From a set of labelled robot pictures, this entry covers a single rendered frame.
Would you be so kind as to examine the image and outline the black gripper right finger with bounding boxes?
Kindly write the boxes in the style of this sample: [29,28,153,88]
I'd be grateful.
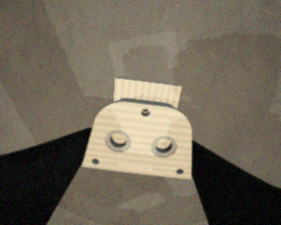
[191,141,281,225]

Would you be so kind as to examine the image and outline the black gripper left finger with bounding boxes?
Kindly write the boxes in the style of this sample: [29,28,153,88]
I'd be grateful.
[0,128,92,225]

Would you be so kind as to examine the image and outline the cream plate with two round holes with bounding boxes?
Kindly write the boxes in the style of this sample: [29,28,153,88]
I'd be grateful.
[82,98,192,180]

